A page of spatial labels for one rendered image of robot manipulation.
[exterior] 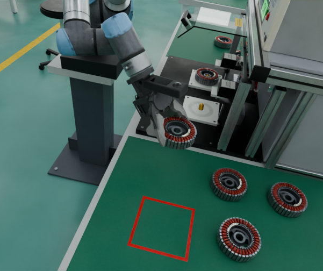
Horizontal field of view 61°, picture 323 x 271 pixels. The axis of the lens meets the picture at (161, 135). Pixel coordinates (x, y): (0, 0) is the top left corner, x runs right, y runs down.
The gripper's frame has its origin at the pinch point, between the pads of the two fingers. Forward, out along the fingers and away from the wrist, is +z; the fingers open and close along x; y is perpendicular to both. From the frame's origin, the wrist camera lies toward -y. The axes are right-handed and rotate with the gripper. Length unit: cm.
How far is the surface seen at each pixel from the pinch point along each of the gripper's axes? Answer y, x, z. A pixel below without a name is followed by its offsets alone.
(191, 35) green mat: 53, -104, -19
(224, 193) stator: -4.9, -0.9, 22.9
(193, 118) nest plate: 14.9, -26.1, 6.7
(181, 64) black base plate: 37, -62, -9
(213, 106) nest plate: 13.2, -38.7, 8.6
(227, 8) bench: 62, -181, -22
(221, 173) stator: -1.9, -7.4, 20.1
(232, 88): -0.8, -35.3, 2.1
